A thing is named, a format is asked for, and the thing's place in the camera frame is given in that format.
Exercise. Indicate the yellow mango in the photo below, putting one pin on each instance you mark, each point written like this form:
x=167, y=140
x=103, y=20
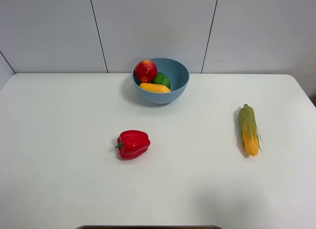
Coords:
x=156, y=88

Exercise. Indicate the green lime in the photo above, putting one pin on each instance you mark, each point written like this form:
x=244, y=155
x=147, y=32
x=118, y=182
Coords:
x=162, y=79

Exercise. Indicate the red apple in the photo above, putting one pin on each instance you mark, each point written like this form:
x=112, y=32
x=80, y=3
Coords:
x=146, y=71

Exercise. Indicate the blue plastic bowl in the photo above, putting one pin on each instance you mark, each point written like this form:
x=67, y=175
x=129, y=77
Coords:
x=179, y=78

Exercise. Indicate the red bell pepper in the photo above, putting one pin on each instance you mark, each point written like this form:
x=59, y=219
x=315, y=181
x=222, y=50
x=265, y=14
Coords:
x=132, y=143

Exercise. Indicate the corn cob with husk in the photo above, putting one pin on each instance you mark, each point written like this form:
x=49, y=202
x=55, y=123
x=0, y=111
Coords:
x=250, y=137

